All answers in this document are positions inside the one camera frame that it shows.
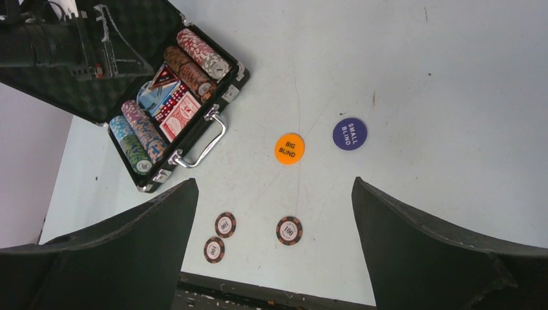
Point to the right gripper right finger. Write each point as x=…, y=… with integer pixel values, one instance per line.
x=416, y=260

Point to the orange big blind button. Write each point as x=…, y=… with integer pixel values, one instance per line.
x=289, y=149

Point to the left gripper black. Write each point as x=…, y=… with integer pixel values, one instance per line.
x=103, y=50

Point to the blue playing card deck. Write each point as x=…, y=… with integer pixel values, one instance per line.
x=151, y=100

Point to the blue small blind button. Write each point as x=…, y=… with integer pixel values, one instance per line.
x=350, y=134

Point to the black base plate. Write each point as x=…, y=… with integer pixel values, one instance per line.
x=195, y=291

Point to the red white chip stack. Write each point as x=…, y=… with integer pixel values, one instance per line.
x=203, y=54

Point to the red dice row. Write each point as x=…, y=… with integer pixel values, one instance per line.
x=169, y=101

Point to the green chip stack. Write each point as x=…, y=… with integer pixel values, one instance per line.
x=135, y=153

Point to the brown 100 poker chip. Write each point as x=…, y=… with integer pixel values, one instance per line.
x=225, y=225
x=289, y=230
x=214, y=250

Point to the light blue chip stack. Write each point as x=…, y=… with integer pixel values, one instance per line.
x=120, y=128

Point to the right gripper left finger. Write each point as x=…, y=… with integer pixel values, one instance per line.
x=129, y=261

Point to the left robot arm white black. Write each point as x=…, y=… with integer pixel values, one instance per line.
x=33, y=36

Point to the brown chip stack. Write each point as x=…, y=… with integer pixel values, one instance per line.
x=189, y=72

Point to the all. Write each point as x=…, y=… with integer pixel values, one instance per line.
x=164, y=76

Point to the black aluminium poker case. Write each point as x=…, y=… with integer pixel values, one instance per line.
x=150, y=27

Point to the purple blue chip stack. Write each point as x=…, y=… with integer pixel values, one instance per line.
x=146, y=132

